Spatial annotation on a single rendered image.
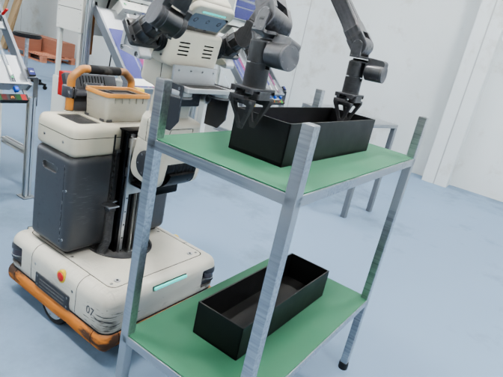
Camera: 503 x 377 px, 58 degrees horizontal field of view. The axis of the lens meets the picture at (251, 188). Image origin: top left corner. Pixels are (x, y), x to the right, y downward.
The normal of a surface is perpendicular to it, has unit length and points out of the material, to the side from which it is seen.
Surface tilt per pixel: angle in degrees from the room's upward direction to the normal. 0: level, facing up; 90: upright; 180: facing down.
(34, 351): 0
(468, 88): 90
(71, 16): 90
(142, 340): 0
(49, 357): 0
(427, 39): 90
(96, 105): 92
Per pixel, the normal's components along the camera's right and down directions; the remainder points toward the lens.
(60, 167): -0.58, 0.14
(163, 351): 0.20, -0.93
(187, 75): 0.79, 0.34
